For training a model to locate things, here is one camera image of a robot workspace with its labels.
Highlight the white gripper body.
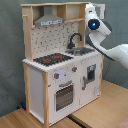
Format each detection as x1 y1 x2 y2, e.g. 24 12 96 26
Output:
85 3 97 20

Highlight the white toy microwave door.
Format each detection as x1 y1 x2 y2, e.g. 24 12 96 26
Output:
95 4 105 19

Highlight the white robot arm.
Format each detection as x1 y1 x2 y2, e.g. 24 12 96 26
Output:
85 3 128 69

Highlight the wooden toy kitchen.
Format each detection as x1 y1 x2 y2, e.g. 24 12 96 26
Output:
22 2 103 127

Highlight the black toy faucet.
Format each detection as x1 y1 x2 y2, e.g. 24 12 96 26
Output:
67 33 82 49

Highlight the grey toy sink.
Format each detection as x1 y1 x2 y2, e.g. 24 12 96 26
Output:
66 47 94 56

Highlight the grey range hood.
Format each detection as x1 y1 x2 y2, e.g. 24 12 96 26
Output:
35 5 64 27

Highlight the grey ice dispenser panel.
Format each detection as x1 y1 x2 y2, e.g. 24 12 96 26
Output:
87 65 96 82

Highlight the red right stove knob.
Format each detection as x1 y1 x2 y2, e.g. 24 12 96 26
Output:
71 66 78 73

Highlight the red stove knob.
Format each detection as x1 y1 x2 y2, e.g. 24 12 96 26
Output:
54 73 59 79
71 66 78 73

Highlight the black toy stovetop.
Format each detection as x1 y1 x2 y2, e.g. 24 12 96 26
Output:
34 53 71 66

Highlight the red left stove knob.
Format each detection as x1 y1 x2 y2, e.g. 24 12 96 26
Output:
54 73 59 79

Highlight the toy oven door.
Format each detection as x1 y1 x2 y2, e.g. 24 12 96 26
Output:
55 81 74 111

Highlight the grey cabinet door handle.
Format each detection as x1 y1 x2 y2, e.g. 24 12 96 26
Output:
82 76 87 90

